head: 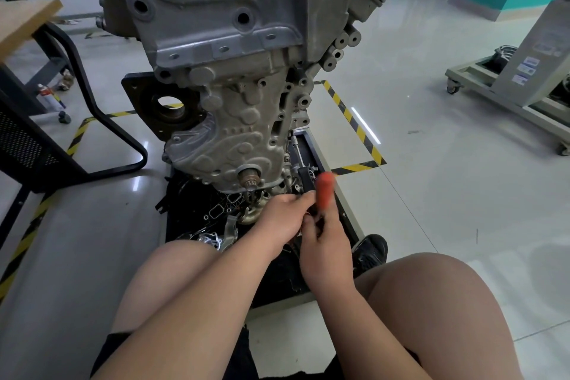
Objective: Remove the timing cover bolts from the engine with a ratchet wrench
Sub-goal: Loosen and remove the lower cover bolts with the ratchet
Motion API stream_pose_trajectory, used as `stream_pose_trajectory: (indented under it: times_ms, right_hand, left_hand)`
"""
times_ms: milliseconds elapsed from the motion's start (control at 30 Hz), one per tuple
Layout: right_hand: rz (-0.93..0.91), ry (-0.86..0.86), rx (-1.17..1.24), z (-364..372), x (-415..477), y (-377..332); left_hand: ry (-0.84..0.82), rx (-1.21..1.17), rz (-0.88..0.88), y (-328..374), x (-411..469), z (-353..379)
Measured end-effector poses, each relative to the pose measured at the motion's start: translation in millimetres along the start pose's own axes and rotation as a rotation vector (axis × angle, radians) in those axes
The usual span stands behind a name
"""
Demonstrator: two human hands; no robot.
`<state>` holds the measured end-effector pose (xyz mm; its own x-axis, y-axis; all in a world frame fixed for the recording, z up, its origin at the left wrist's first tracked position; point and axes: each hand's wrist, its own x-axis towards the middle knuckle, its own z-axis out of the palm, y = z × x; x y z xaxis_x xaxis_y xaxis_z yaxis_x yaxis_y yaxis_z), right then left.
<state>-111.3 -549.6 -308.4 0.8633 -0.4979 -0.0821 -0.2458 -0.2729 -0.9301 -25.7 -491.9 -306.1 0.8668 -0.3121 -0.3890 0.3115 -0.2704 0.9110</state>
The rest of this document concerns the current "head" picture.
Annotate person's right forearm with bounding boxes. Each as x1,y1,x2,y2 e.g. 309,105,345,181
312,279,433,380

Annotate orange handled screwdriver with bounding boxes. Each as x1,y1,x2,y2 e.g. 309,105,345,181
305,172,337,233

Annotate silver metal bracket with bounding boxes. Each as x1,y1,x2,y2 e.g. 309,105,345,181
195,215,239,253

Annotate person's left hand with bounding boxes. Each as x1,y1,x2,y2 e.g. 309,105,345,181
248,191,318,261

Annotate black parts tray grey frame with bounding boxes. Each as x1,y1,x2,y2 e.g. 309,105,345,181
156,127,364,310

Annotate silver metal rod tool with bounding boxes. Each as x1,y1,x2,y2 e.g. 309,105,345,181
290,134,314,182

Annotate person's leg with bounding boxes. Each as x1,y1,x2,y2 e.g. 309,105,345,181
110,239,250,337
352,253,527,380

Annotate person's right hand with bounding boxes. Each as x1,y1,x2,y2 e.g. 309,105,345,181
298,198,358,294

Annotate black shorts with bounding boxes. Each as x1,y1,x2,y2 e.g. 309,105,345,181
89,325,421,380

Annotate grey metal car engine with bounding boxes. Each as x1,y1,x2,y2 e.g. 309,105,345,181
97,0,362,225

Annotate grey wheeled equipment cart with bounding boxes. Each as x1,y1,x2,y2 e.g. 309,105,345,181
445,0,570,156

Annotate black perforated metal panel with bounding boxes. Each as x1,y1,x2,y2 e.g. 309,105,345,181
0,90,90,193

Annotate person's left forearm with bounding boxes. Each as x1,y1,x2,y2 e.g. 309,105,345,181
91,233,279,380

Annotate black rubber gasket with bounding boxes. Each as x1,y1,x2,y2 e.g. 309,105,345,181
199,195,243,221

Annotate yellow black hazard tape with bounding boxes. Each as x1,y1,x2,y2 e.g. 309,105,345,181
0,103,184,302
322,80,387,176

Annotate person's left leg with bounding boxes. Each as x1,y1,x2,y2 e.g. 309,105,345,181
110,239,250,337

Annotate black shoe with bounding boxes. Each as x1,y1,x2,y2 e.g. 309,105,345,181
351,234,388,280

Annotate wooden table top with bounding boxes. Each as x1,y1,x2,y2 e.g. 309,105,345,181
0,0,64,60

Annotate person's right leg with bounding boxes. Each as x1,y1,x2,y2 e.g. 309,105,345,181
352,253,527,380

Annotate white spray can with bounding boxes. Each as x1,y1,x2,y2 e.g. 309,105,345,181
37,83,67,110

